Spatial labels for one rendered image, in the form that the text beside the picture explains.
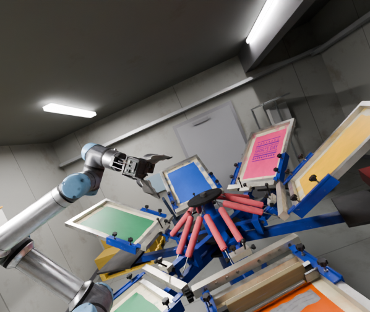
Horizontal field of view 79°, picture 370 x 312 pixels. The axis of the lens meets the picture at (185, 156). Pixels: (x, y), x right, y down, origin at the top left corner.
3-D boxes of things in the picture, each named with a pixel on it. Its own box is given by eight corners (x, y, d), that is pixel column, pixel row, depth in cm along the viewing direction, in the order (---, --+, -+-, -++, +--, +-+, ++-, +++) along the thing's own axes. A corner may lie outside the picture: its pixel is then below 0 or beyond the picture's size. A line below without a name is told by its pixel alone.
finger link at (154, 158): (166, 155, 73) (143, 165, 75) (173, 157, 78) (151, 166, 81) (164, 147, 74) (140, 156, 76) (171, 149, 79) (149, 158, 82)
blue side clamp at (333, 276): (348, 289, 97) (342, 275, 96) (338, 294, 96) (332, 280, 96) (303, 257, 127) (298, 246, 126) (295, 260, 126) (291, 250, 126)
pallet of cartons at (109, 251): (117, 259, 497) (103, 229, 492) (167, 238, 486) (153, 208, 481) (100, 285, 410) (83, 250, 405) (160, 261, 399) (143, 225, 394)
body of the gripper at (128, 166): (134, 181, 74) (106, 170, 78) (147, 181, 82) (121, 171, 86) (141, 159, 74) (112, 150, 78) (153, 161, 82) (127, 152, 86)
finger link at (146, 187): (146, 204, 73) (133, 181, 76) (154, 202, 79) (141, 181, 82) (153, 199, 73) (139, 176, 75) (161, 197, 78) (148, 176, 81)
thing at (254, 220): (290, 234, 153) (284, 218, 152) (186, 288, 145) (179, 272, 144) (244, 205, 234) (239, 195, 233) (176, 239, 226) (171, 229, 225)
